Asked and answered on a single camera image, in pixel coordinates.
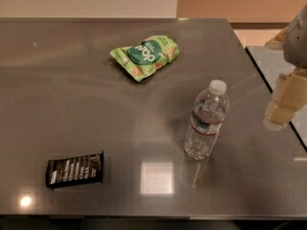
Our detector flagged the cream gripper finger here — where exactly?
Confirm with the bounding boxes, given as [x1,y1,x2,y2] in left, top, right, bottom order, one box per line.
[263,68,307,131]
[266,28,288,47]

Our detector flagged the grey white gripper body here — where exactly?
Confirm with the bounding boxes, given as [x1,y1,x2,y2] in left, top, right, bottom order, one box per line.
[283,4,307,68]

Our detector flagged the clear plastic water bottle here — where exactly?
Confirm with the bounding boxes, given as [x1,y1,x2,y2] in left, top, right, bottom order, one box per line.
[184,80,229,160]

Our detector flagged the green rice chip bag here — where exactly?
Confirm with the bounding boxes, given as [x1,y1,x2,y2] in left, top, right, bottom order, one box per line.
[110,35,179,82]

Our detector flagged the grey side table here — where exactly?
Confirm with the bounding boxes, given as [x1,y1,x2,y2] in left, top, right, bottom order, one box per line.
[246,46,307,151]

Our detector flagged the black snack bar wrapper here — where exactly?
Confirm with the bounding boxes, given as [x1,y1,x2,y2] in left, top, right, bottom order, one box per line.
[45,152,104,189]

